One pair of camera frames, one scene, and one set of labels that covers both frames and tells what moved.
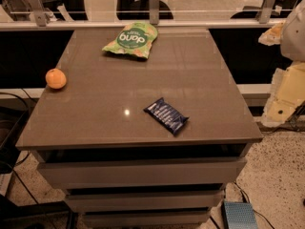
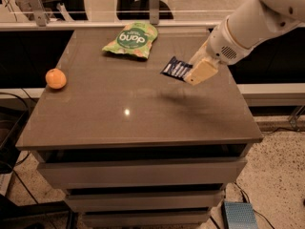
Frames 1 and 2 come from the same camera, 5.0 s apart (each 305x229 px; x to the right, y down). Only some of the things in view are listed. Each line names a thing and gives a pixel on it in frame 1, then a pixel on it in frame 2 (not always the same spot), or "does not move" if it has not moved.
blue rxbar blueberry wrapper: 167,115 to 176,69
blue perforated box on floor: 238,215 does not move
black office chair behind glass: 135,6 does not move
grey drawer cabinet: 139,142 does not move
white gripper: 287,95 to 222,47
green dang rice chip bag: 135,38 does not move
